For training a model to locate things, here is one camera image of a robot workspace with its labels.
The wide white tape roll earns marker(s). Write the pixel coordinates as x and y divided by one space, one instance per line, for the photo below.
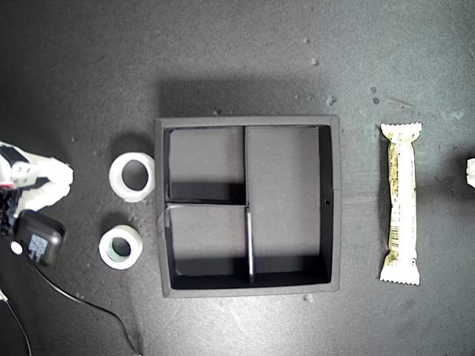
116 177

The snack bar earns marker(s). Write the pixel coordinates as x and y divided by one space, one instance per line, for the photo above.
402 207

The small white tape roll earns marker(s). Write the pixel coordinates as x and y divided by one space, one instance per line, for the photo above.
105 256

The black tray with wells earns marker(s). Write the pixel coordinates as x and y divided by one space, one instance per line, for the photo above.
285 167

